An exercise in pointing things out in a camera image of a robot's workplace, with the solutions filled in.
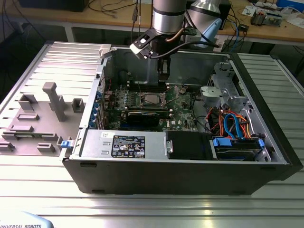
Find silver CPU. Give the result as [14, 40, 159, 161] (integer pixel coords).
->
[144, 94, 160, 103]

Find black RAM slot bank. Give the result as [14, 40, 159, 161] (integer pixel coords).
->
[128, 81, 170, 94]
[125, 105, 172, 113]

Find CPU socket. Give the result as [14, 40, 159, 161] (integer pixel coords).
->
[139, 91, 167, 107]

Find blue expansion slot clips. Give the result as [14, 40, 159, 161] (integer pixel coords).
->
[91, 91, 102, 129]

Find CPU cooler heatsink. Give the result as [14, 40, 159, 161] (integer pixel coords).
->
[251, 11, 266, 27]

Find green motherboard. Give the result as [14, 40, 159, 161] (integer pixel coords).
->
[101, 82, 203, 133]

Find silver metal drive cage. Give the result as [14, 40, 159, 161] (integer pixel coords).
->
[199, 61, 254, 114]

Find black graphics card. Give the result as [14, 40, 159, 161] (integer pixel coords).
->
[127, 111, 160, 127]

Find white label card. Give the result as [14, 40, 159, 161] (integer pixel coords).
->
[213, 40, 225, 52]

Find hard disk in blue carrier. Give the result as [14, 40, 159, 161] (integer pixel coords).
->
[212, 137, 266, 162]

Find silver power supply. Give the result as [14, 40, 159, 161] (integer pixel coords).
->
[80, 129, 167, 160]

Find white paper sheet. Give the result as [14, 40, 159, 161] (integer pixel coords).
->
[242, 4, 257, 17]

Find wooden desk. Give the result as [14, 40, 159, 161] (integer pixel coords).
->
[0, 0, 304, 46]

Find black open PC case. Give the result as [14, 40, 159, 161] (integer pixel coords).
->
[62, 46, 304, 196]

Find grey parts rack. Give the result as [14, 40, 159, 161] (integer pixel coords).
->
[0, 82, 86, 158]

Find grey electronic device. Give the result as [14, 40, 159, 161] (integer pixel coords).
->
[265, 10, 284, 27]

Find black monitor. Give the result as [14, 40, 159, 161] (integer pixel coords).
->
[19, 0, 90, 12]

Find green RAM stick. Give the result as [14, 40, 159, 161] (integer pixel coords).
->
[14, 133, 57, 139]

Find black camera cable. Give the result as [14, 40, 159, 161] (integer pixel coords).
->
[149, 41, 220, 59]

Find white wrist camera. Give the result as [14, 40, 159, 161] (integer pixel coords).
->
[129, 33, 154, 60]

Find dark hanging cables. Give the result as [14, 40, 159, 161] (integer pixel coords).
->
[130, 0, 141, 45]

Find red wire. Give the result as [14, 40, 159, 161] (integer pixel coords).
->
[205, 110, 216, 130]

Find blue cable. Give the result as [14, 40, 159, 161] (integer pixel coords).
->
[234, 14, 241, 49]

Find orange wire bundle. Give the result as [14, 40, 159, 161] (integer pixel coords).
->
[218, 110, 253, 139]

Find blue wire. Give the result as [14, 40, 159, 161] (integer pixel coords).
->
[224, 113, 246, 140]

